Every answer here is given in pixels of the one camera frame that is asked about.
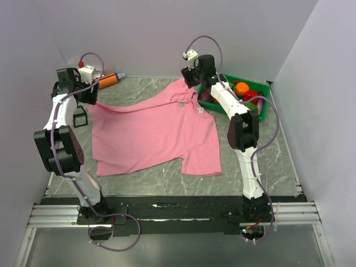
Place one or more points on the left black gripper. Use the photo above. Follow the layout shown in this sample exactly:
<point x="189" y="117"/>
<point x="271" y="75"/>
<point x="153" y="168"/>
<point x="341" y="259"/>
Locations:
<point x="91" y="98"/>

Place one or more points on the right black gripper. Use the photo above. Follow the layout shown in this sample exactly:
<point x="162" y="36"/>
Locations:
<point x="187" y="74"/>

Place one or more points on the pink t-shirt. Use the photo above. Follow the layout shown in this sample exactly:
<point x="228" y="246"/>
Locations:
<point x="155" y="131"/>

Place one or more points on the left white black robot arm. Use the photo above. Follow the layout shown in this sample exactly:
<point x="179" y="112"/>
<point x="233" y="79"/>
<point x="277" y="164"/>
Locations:
<point x="59" y="148"/>

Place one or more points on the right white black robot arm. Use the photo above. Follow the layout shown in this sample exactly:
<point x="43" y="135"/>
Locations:
<point x="243" y="131"/>

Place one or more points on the purple onion toy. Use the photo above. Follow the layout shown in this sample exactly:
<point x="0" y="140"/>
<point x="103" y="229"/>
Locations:
<point x="205" y="96"/>

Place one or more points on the orange cylindrical bottle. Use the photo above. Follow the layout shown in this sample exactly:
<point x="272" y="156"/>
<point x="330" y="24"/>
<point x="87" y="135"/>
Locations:
<point x="110" y="79"/>

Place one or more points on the orange toy fruit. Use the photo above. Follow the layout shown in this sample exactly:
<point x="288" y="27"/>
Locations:
<point x="241" y="89"/>

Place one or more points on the green plastic bin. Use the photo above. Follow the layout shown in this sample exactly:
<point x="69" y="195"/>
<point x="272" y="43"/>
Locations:
<point x="260" y="88"/>

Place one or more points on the green pepper toy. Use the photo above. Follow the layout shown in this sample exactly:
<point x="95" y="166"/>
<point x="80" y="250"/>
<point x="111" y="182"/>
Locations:
<point x="251" y="106"/>

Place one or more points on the purple eggplant toy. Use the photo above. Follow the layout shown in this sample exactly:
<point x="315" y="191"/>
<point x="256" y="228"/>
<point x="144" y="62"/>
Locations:
<point x="260" y="102"/>

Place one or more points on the white daikon radish toy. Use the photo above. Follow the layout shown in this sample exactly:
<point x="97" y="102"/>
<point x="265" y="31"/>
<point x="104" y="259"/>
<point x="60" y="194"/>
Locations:
<point x="94" y="182"/>

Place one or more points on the small black square frame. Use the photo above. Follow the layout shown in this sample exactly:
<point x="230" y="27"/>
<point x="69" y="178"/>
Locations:
<point x="80" y="117"/>

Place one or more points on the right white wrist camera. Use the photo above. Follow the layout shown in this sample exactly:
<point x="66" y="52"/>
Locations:
<point x="190" y="56"/>

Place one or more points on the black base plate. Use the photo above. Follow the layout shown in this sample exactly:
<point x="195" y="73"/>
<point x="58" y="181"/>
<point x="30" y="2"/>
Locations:
<point x="130" y="215"/>

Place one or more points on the aluminium rail frame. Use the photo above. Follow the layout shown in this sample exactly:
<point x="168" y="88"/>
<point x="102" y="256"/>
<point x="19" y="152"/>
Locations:
<point x="54" y="238"/>

